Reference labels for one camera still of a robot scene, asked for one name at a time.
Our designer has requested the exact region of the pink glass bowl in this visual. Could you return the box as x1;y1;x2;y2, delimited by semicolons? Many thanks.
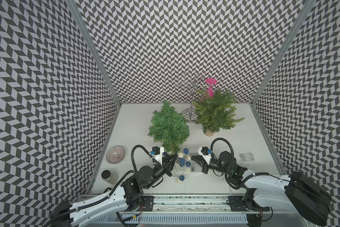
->
105;146;125;164

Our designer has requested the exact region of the chrome jewelry stand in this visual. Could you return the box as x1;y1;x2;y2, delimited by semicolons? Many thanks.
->
175;72;206;124

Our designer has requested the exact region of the rattan ball string light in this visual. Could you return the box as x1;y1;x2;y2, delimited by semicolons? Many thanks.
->
171;148;195;183

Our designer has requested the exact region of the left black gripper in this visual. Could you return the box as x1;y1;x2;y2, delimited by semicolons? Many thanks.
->
144;153;177;189

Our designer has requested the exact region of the dark green christmas tree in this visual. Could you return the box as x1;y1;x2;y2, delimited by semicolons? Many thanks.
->
148;100;190;154

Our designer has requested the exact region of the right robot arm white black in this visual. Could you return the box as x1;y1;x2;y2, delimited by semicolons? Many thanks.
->
191;138;331;226

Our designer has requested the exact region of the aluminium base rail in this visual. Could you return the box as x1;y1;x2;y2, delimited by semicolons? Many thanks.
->
86;194;313;227

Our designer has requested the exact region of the pink hourglass ornament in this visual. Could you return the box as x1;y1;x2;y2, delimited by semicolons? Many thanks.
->
206;78;217;97

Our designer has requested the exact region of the light green fern tree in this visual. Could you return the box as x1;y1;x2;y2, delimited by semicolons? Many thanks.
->
193;89;244;137

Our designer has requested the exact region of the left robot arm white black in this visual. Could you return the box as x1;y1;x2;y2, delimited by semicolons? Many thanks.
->
44;145;178;227

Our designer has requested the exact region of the glass spice jar black lid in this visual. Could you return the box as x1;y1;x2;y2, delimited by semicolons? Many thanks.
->
101;170;118;185

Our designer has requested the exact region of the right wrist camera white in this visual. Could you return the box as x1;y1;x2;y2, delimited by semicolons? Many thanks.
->
198;147;212;164

